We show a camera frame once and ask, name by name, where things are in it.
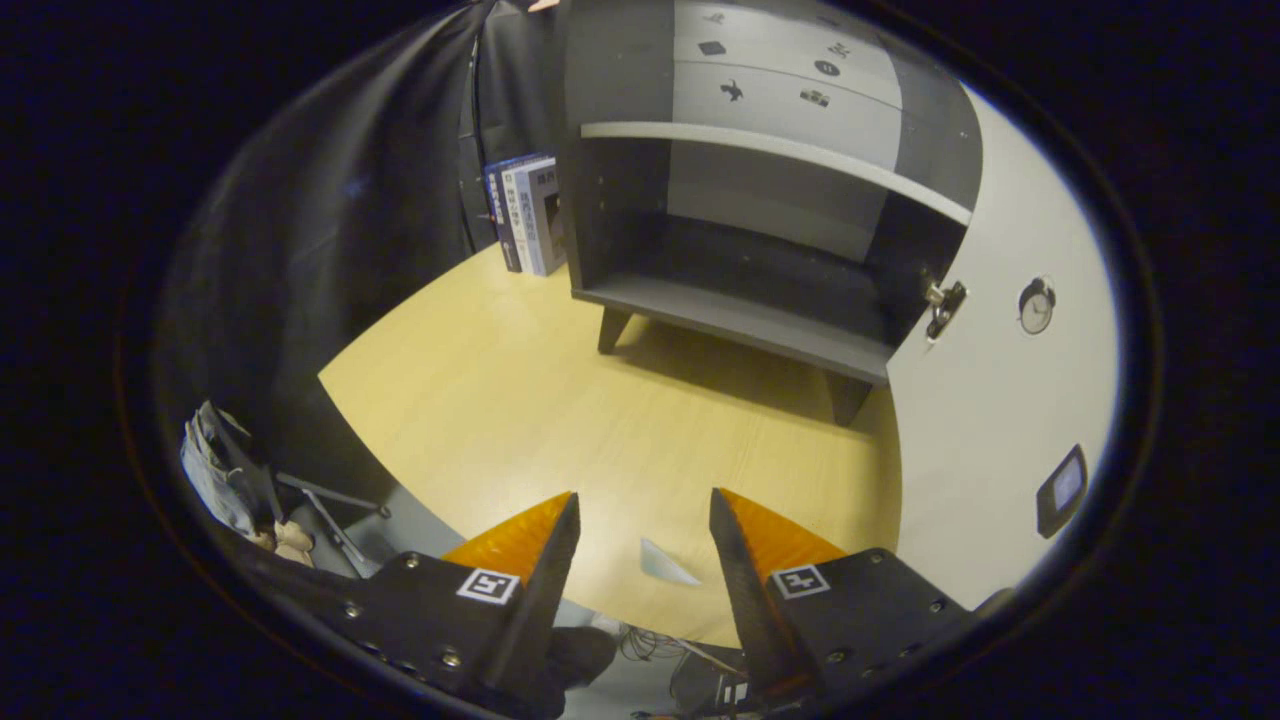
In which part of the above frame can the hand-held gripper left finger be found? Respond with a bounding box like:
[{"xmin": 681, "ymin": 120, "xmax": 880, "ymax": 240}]
[{"xmin": 315, "ymin": 490, "xmax": 583, "ymax": 701}]

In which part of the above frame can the black device box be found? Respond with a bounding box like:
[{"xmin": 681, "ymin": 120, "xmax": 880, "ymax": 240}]
[{"xmin": 670, "ymin": 648, "xmax": 761, "ymax": 716}]

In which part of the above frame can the dark grey cabinet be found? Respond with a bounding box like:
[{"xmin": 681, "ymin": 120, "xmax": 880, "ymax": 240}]
[{"xmin": 560, "ymin": 0, "xmax": 986, "ymax": 429}]

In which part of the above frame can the white cabinet shelf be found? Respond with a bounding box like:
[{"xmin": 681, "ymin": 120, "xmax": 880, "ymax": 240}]
[{"xmin": 580, "ymin": 121, "xmax": 974, "ymax": 227}]

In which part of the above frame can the dark blue book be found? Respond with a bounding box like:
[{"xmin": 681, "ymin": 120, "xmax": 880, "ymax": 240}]
[{"xmin": 483, "ymin": 152, "xmax": 556, "ymax": 273}]

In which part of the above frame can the grey book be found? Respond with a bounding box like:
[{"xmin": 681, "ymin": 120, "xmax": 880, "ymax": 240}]
[{"xmin": 515, "ymin": 158, "xmax": 568, "ymax": 277}]

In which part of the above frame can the black backdrop cloth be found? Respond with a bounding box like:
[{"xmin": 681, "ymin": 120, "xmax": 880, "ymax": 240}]
[{"xmin": 150, "ymin": 0, "xmax": 576, "ymax": 561}]

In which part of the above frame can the metal door hinge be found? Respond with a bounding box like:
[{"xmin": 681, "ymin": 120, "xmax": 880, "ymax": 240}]
[{"xmin": 922, "ymin": 279, "xmax": 969, "ymax": 343}]

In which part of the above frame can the grey metal stand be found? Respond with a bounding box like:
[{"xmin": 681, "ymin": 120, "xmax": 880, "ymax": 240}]
[{"xmin": 275, "ymin": 470, "xmax": 393, "ymax": 579}]

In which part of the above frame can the tangle of thin cables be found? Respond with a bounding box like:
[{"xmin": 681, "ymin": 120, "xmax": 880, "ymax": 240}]
[{"xmin": 615, "ymin": 625, "xmax": 746, "ymax": 681}]

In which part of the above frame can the white cabinet door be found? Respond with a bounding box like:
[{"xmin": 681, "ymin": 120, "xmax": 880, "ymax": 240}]
[{"xmin": 885, "ymin": 85, "xmax": 1121, "ymax": 613}]

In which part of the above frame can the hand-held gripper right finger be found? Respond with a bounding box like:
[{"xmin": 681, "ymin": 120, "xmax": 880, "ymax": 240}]
[{"xmin": 708, "ymin": 487, "xmax": 976, "ymax": 701}]

